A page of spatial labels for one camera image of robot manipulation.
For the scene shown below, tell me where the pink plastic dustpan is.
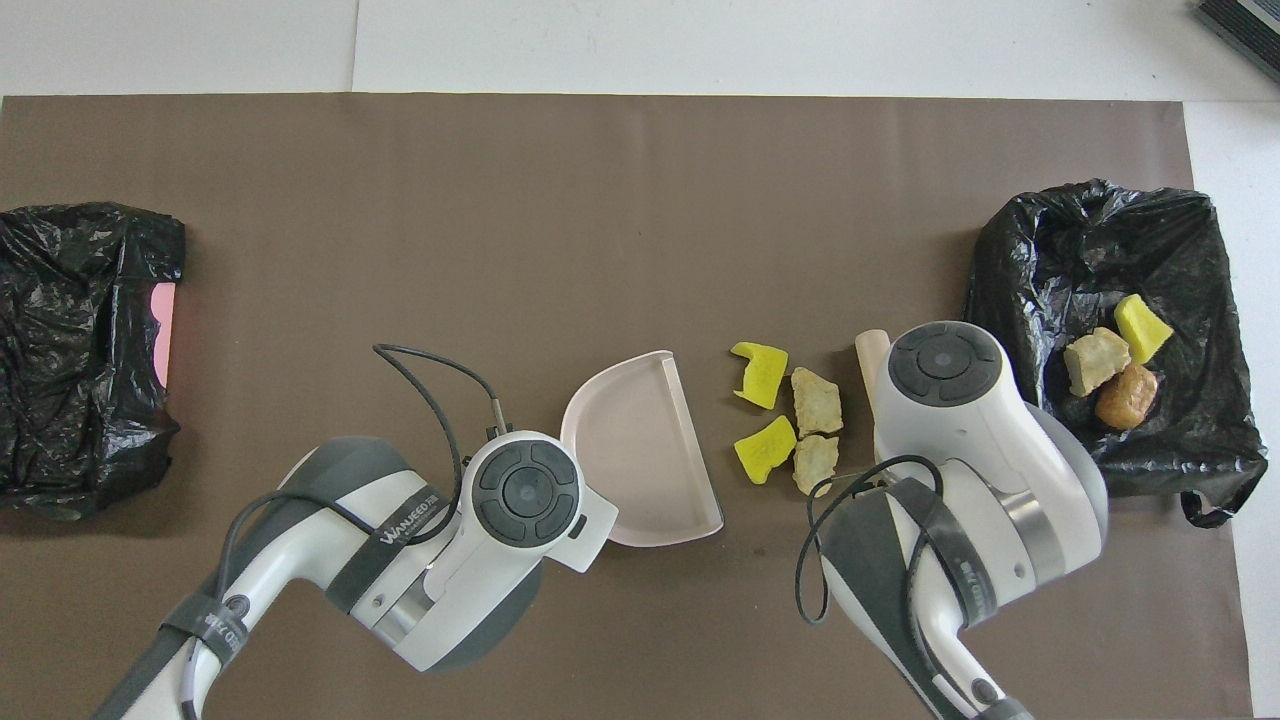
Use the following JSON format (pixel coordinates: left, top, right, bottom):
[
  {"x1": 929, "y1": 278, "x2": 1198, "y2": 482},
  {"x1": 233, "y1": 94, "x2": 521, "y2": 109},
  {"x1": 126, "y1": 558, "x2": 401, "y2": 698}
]
[{"x1": 559, "y1": 349, "x2": 725, "y2": 549}]

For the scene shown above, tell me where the yellow sponge piece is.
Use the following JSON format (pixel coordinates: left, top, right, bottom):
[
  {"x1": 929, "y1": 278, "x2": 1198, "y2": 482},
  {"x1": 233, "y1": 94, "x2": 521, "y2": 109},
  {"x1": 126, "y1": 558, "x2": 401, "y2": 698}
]
[
  {"x1": 1113, "y1": 293, "x2": 1175, "y2": 365},
  {"x1": 733, "y1": 414, "x2": 799, "y2": 486},
  {"x1": 730, "y1": 341, "x2": 789, "y2": 411}
]

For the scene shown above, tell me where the beige torn foam chunk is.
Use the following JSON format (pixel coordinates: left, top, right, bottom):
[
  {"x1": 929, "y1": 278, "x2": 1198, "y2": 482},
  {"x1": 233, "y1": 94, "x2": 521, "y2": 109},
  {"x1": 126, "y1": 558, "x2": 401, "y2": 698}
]
[
  {"x1": 792, "y1": 434, "x2": 841, "y2": 498},
  {"x1": 790, "y1": 367, "x2": 844, "y2": 438},
  {"x1": 1062, "y1": 327, "x2": 1133, "y2": 398}
]

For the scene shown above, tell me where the pink hand brush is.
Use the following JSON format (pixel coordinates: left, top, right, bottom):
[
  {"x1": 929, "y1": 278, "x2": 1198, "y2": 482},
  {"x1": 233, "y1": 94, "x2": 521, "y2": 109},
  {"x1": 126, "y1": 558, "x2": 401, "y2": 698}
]
[{"x1": 854, "y1": 330, "x2": 893, "y2": 401}]

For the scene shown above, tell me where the brown sponge cylinder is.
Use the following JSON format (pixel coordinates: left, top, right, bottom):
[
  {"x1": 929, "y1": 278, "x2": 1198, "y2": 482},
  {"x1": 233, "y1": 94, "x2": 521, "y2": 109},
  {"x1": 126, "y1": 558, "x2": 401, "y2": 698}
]
[{"x1": 1094, "y1": 362, "x2": 1160, "y2": 432}]

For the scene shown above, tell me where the pink plastic bin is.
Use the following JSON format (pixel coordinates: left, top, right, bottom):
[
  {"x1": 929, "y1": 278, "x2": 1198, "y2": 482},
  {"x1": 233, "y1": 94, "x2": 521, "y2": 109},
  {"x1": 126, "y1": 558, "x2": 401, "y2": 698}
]
[{"x1": 150, "y1": 283, "x2": 177, "y2": 390}]

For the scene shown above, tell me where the black plastic trash bag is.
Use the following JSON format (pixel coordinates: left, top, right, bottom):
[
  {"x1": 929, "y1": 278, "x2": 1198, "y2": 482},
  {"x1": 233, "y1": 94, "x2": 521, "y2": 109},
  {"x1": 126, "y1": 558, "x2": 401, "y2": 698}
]
[
  {"x1": 962, "y1": 178, "x2": 1269, "y2": 529},
  {"x1": 0, "y1": 202, "x2": 187, "y2": 521}
]

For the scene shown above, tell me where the brown paper table mat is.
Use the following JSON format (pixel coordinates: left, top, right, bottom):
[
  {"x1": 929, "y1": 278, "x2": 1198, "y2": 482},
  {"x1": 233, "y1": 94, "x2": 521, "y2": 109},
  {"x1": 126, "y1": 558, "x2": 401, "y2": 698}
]
[{"x1": 0, "y1": 93, "x2": 1256, "y2": 720}]

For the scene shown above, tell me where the black ribbed box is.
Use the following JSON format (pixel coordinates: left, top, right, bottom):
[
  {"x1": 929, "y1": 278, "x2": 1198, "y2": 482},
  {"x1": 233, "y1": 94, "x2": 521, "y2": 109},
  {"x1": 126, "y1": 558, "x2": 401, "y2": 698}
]
[{"x1": 1190, "y1": 0, "x2": 1280, "y2": 86}]

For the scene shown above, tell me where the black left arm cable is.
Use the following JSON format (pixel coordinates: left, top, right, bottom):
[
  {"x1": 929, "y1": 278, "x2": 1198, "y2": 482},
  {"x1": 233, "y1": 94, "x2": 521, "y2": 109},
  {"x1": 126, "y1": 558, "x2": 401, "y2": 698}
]
[{"x1": 215, "y1": 343, "x2": 503, "y2": 601}]

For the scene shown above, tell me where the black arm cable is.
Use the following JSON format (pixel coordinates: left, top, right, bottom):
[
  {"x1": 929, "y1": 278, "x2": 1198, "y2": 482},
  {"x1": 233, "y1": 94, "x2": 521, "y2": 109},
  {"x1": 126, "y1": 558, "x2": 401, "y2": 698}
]
[
  {"x1": 215, "y1": 343, "x2": 503, "y2": 601},
  {"x1": 794, "y1": 454, "x2": 946, "y2": 628}
]

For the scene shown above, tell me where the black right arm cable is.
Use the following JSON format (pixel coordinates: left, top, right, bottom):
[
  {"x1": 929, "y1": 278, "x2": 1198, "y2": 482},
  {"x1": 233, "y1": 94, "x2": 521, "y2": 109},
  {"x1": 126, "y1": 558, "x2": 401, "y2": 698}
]
[{"x1": 794, "y1": 454, "x2": 946, "y2": 628}]

